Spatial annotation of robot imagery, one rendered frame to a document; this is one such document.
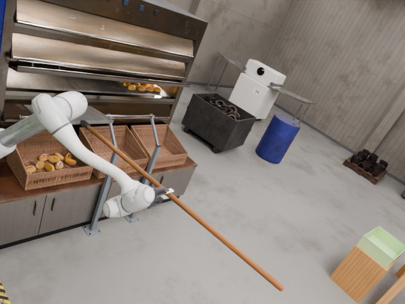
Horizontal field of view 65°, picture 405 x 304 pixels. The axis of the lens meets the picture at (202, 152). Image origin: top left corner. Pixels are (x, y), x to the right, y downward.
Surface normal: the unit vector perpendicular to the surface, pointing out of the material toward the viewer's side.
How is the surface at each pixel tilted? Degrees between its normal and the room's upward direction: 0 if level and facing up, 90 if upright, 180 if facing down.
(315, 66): 90
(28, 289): 0
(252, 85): 90
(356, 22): 90
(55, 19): 70
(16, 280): 0
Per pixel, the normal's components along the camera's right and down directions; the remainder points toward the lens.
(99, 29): 0.75, 0.24
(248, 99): -0.64, 0.10
